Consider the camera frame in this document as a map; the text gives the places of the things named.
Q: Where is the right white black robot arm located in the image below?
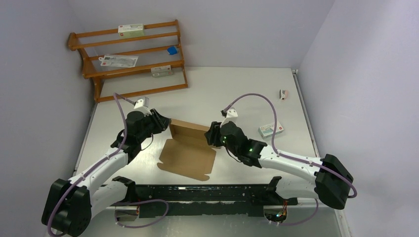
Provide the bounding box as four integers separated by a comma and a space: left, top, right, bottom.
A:
204, 121, 355, 210

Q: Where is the brown cardboard box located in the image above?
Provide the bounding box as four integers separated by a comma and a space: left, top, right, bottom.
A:
157, 119, 216, 181

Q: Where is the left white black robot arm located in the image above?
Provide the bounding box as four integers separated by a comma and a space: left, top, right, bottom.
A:
41, 109, 171, 237

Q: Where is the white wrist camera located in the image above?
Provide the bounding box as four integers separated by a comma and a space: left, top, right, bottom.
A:
220, 107, 238, 126
133, 96, 152, 116

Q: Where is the orange wooden shelf rack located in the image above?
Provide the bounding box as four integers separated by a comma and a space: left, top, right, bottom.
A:
68, 20, 188, 103

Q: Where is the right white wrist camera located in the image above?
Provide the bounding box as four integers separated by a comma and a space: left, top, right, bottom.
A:
220, 107, 238, 126

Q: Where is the small pink white stapler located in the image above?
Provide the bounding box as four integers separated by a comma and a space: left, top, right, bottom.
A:
279, 89, 289, 100

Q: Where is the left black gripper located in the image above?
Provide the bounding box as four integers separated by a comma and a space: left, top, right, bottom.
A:
137, 108, 170, 142

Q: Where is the white green box top shelf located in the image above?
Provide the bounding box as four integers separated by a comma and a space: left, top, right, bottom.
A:
118, 24, 145, 39

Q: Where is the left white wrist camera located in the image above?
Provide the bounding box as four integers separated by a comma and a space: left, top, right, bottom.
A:
133, 96, 152, 116

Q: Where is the white teal box on table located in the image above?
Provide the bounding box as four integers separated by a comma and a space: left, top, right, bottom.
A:
258, 121, 284, 139

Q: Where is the blue small block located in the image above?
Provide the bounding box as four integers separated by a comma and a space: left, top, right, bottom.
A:
167, 46, 178, 55

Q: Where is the clear plastic blister package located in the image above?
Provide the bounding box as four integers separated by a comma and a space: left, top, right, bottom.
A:
98, 55, 138, 68

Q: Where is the small white box on shelf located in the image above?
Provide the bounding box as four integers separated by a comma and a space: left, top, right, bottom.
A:
151, 65, 173, 78

